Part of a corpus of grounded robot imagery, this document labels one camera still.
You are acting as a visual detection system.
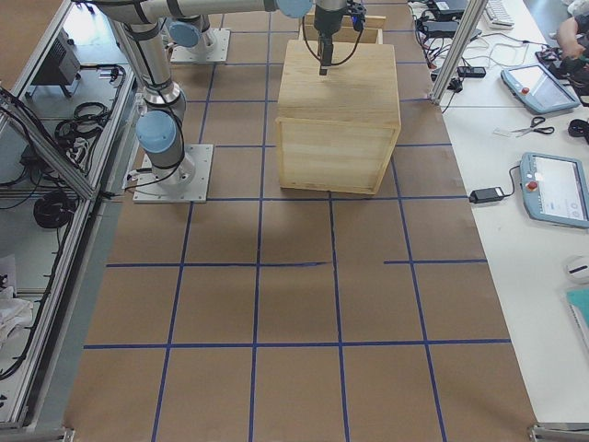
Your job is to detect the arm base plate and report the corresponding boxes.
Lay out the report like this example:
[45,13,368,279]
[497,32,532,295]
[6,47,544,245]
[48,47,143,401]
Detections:
[169,24,231,64]
[133,144,214,204]

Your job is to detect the teach pendant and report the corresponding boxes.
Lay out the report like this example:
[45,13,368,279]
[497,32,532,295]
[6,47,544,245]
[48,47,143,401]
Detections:
[519,152,588,229]
[501,64,581,114]

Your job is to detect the black power brick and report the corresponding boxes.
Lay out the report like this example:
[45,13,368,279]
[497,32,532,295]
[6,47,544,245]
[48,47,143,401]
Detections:
[468,187,505,204]

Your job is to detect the wooden drawer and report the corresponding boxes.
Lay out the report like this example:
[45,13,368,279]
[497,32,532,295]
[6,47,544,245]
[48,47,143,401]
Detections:
[298,13,387,44]

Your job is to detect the coiled black cable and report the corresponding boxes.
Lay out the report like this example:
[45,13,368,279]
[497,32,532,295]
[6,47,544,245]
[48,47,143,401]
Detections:
[33,190,75,229]

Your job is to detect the light wooden drawer cabinet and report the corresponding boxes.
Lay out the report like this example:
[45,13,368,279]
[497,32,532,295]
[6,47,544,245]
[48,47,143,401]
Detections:
[276,40,401,195]

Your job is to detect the white keyboard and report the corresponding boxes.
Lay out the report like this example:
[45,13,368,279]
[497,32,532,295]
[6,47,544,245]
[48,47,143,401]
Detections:
[482,0,514,29]

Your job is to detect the upper teach pendant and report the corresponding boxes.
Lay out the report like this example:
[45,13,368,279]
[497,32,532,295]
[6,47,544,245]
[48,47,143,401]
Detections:
[501,64,581,114]

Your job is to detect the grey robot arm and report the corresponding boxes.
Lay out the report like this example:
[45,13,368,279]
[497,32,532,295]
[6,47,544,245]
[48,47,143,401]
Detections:
[91,0,314,24]
[94,1,357,196]

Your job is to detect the teal notebook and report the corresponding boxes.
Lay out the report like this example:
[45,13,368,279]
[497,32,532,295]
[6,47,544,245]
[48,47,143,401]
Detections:
[566,288,588,341]

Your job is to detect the aluminium side frame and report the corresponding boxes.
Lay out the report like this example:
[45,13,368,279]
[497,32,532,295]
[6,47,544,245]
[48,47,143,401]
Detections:
[1,1,135,434]

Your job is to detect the black control box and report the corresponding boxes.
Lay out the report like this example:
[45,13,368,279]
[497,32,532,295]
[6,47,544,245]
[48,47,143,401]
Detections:
[31,29,81,98]

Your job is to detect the white round device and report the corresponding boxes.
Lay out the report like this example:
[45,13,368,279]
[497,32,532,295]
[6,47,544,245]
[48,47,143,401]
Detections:
[564,256,589,284]

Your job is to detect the black scissors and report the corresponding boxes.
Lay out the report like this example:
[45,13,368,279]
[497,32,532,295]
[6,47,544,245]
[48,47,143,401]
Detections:
[512,116,555,137]

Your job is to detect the aluminium corner post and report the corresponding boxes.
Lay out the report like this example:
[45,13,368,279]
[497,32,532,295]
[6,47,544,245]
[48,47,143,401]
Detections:
[430,0,487,105]

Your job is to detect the lower teach pendant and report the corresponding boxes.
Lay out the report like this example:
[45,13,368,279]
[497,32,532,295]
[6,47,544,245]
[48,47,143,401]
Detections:
[519,152,588,229]

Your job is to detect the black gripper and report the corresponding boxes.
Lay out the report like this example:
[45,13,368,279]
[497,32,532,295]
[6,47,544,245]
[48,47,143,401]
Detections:
[314,0,346,76]

